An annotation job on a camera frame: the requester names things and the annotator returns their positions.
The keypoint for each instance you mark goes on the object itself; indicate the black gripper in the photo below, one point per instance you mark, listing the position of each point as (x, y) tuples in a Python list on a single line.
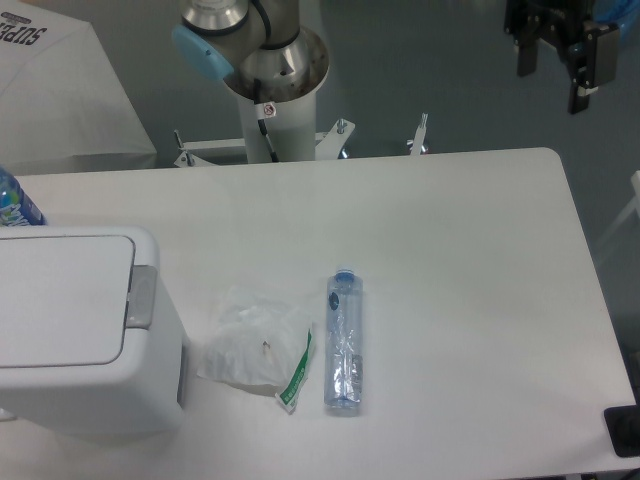
[(592, 49)]

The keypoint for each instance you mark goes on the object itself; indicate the white push-lid trash can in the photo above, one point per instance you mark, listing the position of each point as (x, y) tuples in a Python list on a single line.
[(91, 342)]

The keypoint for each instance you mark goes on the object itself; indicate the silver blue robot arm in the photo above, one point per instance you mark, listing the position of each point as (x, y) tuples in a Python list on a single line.
[(261, 49)]

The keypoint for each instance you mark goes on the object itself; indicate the blue water jug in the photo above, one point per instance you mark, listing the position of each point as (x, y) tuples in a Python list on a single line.
[(625, 13)]

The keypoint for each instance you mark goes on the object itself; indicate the clear empty plastic bottle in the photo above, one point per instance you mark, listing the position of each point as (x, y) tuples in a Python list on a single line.
[(344, 333)]

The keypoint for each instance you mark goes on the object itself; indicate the black device at table corner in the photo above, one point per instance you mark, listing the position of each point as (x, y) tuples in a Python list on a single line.
[(623, 426)]

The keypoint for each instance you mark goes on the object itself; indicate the crumpled white plastic wrapper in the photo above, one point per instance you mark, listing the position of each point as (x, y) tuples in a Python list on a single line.
[(262, 345)]

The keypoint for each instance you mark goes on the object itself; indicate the white cloth with lettering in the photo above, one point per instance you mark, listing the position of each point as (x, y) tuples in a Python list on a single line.
[(62, 105)]

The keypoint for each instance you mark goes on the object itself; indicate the blue labelled drink bottle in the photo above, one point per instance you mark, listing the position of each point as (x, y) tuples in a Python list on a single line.
[(17, 208)]

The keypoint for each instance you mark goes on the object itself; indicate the white chair frame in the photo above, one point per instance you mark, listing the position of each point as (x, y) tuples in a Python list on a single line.
[(624, 222)]

